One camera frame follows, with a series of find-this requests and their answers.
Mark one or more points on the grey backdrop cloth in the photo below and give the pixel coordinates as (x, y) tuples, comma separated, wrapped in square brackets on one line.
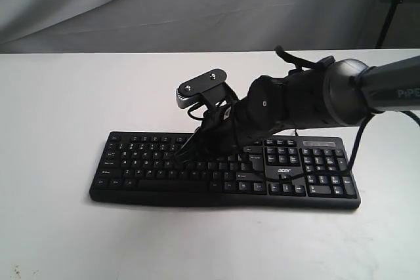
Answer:
[(58, 26)]

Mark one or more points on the black acer keyboard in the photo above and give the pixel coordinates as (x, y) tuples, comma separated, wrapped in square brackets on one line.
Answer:
[(137, 168)]

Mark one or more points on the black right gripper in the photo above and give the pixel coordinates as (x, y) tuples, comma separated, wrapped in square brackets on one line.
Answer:
[(223, 131)]

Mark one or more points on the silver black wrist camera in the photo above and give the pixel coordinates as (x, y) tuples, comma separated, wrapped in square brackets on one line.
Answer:
[(208, 88)]

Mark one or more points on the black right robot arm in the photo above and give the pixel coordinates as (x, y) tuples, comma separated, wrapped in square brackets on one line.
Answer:
[(313, 95)]

